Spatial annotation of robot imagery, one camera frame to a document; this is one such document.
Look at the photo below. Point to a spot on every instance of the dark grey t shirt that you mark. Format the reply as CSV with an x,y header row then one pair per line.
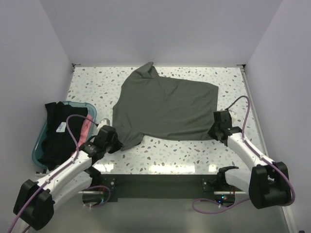
x,y
163,107

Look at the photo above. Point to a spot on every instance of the pink t shirt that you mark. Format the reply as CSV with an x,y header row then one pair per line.
x,y
85,129

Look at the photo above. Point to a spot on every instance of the teal plastic laundry basket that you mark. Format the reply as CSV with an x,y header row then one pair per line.
x,y
75,125

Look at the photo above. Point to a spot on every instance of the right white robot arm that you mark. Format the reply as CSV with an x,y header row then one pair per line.
x,y
265,181

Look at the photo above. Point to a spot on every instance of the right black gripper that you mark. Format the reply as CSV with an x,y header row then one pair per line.
x,y
211,132

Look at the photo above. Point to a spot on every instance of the black t shirt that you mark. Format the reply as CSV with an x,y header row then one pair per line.
x,y
58,144

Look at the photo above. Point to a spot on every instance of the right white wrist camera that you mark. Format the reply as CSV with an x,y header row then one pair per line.
x,y
233,115

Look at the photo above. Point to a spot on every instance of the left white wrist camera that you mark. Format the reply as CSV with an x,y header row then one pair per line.
x,y
104,122

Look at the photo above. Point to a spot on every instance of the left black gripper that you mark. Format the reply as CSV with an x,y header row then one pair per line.
x,y
118,145

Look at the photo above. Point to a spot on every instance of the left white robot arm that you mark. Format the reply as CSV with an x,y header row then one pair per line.
x,y
37,201

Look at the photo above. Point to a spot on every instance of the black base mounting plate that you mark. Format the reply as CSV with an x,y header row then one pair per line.
x,y
184,186

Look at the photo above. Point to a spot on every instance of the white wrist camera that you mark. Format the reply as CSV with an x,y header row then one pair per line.
x,y
233,115
104,122

